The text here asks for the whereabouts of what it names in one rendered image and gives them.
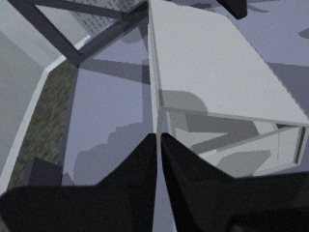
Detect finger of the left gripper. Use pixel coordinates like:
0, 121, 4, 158
216, 0, 237, 19
221, 0, 247, 19

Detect white box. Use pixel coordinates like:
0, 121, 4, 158
148, 0, 309, 178

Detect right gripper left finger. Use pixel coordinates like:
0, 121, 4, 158
0, 133, 157, 232

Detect grey perforated panel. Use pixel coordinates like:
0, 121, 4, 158
78, 0, 142, 37
66, 0, 105, 21

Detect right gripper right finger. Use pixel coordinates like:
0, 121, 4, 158
160, 132, 309, 232

